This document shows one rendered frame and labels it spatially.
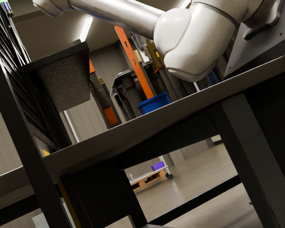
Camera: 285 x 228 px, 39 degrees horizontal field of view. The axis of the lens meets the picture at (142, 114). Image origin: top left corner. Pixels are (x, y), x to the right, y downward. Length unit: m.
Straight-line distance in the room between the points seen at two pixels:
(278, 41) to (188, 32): 0.25
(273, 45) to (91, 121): 8.76
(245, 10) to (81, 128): 8.63
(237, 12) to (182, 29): 0.17
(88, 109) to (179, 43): 8.70
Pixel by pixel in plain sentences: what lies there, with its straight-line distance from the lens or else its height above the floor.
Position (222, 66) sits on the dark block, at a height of 0.82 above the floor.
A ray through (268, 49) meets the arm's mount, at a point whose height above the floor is 0.74.
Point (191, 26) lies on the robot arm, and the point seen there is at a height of 0.90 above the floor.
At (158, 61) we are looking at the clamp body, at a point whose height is 0.96.
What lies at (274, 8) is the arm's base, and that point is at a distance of 1.27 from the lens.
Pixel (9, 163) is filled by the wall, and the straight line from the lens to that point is 9.51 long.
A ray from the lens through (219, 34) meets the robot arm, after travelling 1.20.
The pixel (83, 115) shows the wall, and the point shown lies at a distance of 9.79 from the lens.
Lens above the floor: 0.62
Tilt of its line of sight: 5 degrees up
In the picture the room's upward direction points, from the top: 25 degrees counter-clockwise
